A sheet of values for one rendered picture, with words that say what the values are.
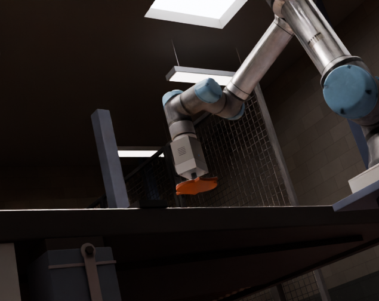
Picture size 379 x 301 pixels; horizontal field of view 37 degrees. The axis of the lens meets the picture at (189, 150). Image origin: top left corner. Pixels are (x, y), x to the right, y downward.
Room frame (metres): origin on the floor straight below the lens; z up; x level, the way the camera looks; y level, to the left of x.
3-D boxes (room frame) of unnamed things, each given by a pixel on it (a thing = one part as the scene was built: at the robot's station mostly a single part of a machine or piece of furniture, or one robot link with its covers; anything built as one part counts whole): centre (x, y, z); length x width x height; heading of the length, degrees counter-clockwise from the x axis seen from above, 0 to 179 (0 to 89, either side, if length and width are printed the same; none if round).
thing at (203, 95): (1.53, -0.09, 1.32); 0.11 x 0.11 x 0.08; 55
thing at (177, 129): (1.58, 0.00, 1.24); 0.08 x 0.08 x 0.05
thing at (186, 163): (1.58, 0.01, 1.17); 0.10 x 0.09 x 0.16; 68
